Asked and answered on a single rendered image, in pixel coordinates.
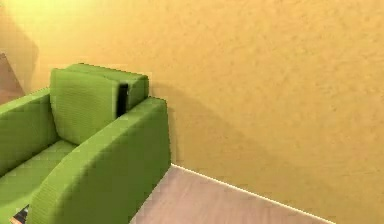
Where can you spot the green armchair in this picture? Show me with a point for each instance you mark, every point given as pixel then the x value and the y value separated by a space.
pixel 100 173

